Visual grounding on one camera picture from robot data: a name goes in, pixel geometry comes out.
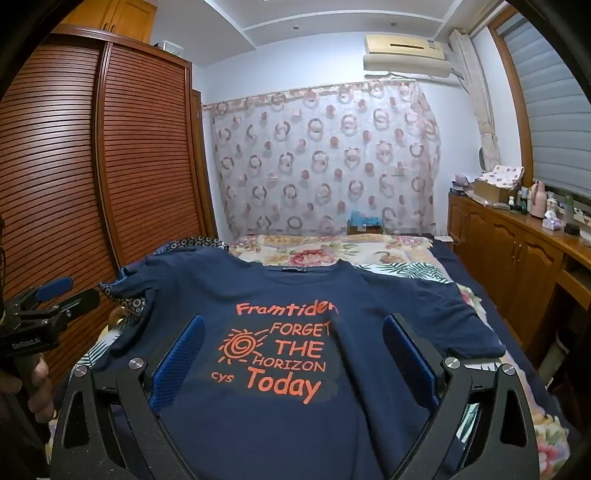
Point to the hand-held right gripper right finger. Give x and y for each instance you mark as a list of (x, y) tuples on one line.
[(408, 364)]

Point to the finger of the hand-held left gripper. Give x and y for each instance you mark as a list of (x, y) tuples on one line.
[(76, 302), (53, 287)]

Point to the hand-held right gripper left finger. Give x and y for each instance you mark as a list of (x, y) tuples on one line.
[(178, 364)]

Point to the navy printed T-shirt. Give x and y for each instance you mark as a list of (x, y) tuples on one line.
[(286, 295)]

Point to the person's left hand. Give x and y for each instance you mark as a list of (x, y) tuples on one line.
[(40, 387)]

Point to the palm leaf blanket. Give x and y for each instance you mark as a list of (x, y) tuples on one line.
[(401, 270)]

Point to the small brown cardboard box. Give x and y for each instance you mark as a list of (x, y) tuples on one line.
[(364, 229)]

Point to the floral bedsheet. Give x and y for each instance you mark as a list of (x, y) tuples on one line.
[(314, 254)]

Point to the wooden slatted wardrobe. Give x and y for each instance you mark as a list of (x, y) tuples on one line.
[(138, 161)]

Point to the blue plastic bag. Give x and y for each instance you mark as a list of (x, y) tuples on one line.
[(364, 217)]

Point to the wooden sideboard cabinet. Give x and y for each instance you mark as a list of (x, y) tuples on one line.
[(508, 244)]

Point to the pastel floral quilt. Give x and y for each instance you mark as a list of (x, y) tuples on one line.
[(551, 454)]

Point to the open cardboard box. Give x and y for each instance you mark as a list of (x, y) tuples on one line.
[(485, 190)]

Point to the purple box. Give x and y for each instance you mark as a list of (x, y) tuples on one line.
[(461, 177)]

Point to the cluster of cosmetic bottles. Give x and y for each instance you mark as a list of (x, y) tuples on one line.
[(517, 203)]

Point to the tissue box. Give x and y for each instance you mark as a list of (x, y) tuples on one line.
[(552, 222)]

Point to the pink thermos bottle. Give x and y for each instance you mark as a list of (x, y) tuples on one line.
[(538, 203)]

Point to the white floral cloth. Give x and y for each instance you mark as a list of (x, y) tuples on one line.
[(503, 174)]

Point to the small black container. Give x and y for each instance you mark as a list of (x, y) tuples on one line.
[(572, 228)]

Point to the small desk fan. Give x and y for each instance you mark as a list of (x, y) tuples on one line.
[(482, 159)]

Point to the sheer circle-patterned curtain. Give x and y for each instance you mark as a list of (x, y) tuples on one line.
[(323, 152)]

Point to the beige floral side curtain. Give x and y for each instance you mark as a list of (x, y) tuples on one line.
[(480, 115)]

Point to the white storage box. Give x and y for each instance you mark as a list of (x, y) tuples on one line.
[(171, 45)]

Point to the wooden overhead cabinet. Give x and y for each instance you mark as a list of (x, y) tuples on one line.
[(115, 18)]

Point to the grey window blind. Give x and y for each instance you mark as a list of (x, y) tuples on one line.
[(554, 115)]

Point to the wall air conditioner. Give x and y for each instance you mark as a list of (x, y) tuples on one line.
[(401, 60)]

